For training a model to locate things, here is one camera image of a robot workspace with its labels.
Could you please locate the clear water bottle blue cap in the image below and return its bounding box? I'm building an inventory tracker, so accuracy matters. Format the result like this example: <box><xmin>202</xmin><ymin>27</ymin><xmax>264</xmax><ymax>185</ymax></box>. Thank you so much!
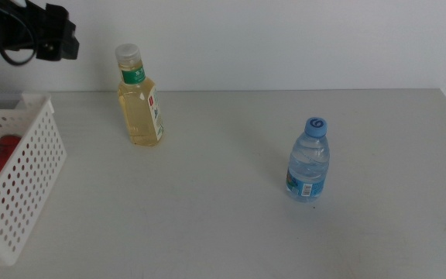
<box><xmin>285</xmin><ymin>116</ymin><xmax>331</xmax><ymax>203</ymax></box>

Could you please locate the thin black cable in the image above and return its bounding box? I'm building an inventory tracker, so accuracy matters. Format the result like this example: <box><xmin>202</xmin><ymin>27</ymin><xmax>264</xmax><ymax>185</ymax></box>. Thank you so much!
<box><xmin>0</xmin><ymin>7</ymin><xmax>39</xmax><ymax>66</ymax></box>

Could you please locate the white perforated plastic basket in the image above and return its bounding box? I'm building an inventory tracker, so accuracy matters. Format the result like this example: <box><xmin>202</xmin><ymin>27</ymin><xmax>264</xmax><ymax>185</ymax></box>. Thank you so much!
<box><xmin>0</xmin><ymin>90</ymin><xmax>68</xmax><ymax>267</ymax></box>

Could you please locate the yellow tea bottle green label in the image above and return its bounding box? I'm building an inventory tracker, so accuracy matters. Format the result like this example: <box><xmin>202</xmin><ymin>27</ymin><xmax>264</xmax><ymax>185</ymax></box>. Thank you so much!
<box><xmin>114</xmin><ymin>43</ymin><xmax>166</xmax><ymax>147</ymax></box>

